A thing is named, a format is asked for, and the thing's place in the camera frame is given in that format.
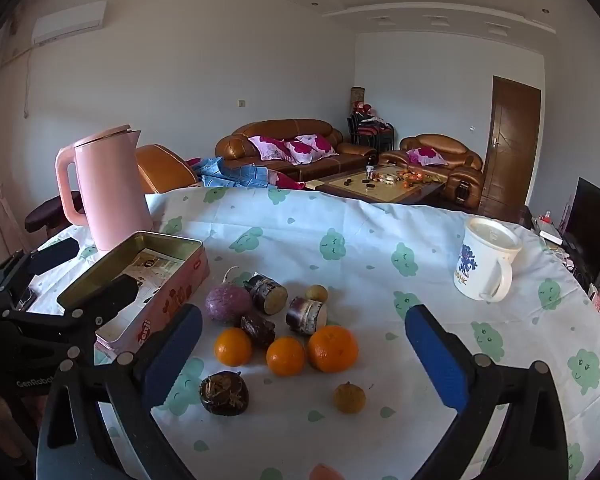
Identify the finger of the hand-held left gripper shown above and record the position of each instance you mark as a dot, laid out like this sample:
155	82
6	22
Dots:
105	295
55	255

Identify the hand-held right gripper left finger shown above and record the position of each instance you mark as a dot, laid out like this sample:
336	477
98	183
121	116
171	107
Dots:
175	355

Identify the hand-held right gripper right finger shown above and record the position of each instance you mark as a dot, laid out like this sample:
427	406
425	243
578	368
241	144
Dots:
437	355

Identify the dark brown water chestnut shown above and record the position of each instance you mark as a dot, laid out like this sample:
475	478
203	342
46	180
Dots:
224	393

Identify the pink tin box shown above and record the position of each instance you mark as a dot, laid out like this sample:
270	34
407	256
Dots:
180	285

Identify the purple radish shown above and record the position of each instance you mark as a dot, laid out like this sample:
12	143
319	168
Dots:
227	302

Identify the dull yellow tangerine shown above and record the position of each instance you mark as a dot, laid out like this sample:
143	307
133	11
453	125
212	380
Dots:
350	398

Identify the large orange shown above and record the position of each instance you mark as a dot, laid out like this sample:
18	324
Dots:
332	349

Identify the purple sugarcane piece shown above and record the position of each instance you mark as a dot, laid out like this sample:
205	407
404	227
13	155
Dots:
265	292
307	316

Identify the small yellow round fruit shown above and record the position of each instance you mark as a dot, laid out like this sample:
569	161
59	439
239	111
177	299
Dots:
316	293

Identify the dark stool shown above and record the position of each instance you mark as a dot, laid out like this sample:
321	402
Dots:
45	212

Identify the printed paper liner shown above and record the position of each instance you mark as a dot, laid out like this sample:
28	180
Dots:
155	265

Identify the pink electric kettle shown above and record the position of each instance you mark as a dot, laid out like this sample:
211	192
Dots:
110	185

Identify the white printed mug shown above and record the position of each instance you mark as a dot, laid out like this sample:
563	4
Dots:
480	260

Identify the orange leather chair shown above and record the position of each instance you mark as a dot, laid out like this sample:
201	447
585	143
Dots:
162	167

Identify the pale orange object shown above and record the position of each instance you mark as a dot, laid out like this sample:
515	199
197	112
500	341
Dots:
326	473

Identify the white device box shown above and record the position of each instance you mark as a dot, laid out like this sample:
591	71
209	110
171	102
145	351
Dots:
550	234

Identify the blue checked cloth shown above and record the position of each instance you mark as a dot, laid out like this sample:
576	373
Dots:
235	172

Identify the wooden coffee table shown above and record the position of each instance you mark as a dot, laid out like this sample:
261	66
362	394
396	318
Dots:
355	187

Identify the brown leather armchair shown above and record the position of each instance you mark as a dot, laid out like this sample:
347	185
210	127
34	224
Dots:
460	160

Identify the pink floral pillow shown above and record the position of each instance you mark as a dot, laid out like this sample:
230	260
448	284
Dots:
425	156
311	147
270	147

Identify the black television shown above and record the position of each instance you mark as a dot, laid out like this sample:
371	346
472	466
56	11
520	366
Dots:
592	225

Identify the brown wooden door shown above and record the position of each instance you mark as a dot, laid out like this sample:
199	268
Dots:
510	145

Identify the white air conditioner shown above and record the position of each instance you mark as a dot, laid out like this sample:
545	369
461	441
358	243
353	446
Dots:
67	22

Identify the stack of dark chairs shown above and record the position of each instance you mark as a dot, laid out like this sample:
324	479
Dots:
370	127

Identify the brown leather sofa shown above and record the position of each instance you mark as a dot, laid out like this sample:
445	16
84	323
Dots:
280	127

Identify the tall patterned vase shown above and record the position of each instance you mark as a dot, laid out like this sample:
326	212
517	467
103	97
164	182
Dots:
357	94

